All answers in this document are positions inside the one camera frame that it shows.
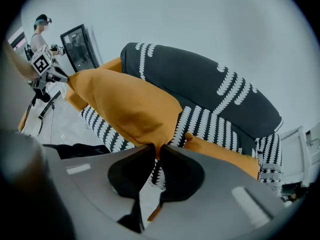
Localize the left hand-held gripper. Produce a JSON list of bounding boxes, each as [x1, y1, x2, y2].
[[29, 45, 70, 89]]

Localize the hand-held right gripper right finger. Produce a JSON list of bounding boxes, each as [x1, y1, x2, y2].
[[143, 144, 294, 240]]

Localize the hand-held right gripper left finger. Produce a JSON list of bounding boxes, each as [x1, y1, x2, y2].
[[49, 143, 157, 240]]

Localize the orange cushion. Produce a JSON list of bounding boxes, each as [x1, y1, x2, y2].
[[66, 68, 183, 160], [184, 132, 260, 181]]

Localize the person's left forearm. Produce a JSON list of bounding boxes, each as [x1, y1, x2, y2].
[[3, 41, 39, 81]]

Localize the dark grey patterned blanket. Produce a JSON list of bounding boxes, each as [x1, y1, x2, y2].
[[81, 42, 285, 200]]

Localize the black glass display cabinet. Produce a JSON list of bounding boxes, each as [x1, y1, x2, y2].
[[59, 23, 101, 73]]

